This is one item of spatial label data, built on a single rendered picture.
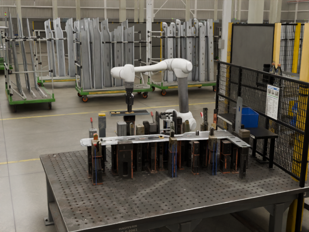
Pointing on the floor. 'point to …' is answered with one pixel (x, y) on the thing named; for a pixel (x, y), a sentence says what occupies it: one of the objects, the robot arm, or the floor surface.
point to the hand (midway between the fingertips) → (129, 108)
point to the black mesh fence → (270, 119)
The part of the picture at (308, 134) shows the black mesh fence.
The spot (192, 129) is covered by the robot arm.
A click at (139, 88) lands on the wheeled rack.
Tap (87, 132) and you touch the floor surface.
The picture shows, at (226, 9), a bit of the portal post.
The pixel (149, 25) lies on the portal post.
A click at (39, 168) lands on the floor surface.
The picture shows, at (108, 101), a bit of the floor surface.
